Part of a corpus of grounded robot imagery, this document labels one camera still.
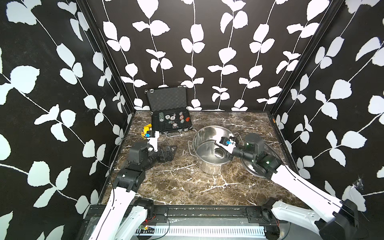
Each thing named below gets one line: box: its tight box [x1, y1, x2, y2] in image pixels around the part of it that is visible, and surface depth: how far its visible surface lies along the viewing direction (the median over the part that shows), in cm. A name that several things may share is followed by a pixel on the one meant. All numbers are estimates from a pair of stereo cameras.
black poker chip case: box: [144, 85, 193, 138], surface depth 113 cm
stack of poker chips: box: [158, 112, 165, 122], surface depth 116 cm
